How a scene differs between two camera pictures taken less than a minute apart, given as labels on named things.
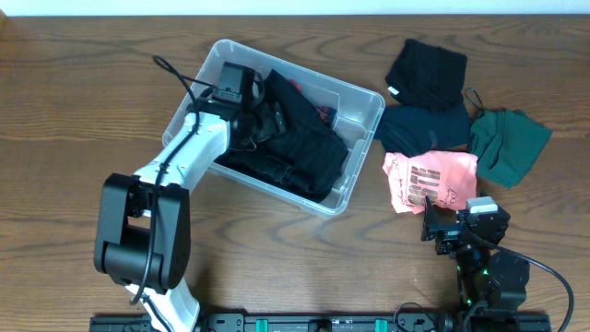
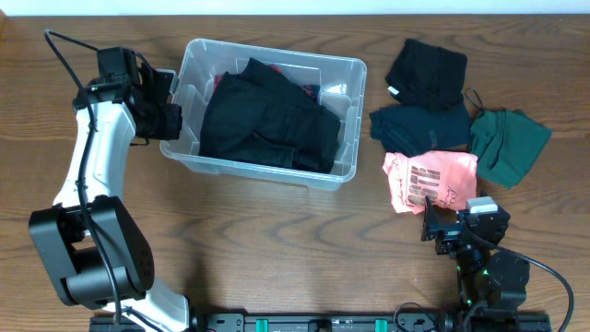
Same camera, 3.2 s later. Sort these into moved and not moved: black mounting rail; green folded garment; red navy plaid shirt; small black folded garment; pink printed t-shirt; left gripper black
Moved: red navy plaid shirt; left gripper black
Not moved: black mounting rail; small black folded garment; green folded garment; pink printed t-shirt
